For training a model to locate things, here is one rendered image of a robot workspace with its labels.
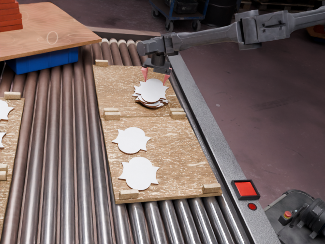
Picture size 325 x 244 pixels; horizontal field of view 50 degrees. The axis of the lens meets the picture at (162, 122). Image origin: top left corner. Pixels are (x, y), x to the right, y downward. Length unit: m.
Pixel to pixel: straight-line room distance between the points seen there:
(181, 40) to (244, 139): 1.89
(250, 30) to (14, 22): 1.08
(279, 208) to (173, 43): 1.30
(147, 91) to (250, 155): 1.62
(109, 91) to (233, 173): 0.63
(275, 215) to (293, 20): 1.36
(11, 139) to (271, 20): 0.90
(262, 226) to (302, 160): 1.99
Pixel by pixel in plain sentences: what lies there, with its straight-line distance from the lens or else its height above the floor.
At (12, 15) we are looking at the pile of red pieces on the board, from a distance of 1.73.
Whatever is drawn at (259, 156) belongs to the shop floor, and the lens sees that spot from 2.95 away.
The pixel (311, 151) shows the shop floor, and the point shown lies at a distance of 3.27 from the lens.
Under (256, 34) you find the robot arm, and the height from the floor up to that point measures 1.40.
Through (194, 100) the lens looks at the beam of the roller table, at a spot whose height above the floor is 0.92.
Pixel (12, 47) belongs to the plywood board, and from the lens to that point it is 1.60.
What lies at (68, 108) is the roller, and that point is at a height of 0.92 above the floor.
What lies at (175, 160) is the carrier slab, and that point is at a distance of 1.23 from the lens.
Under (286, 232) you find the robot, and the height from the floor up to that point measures 0.26.
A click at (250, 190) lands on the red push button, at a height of 0.93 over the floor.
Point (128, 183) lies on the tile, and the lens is 1.11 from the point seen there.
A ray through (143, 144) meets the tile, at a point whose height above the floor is 0.94.
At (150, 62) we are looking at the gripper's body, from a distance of 1.46.
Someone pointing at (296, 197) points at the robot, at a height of 0.24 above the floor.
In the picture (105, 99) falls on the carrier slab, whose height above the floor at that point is 0.94.
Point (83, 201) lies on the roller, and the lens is 1.08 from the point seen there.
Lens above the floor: 1.75
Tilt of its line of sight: 36 degrees down
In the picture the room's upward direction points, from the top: 12 degrees clockwise
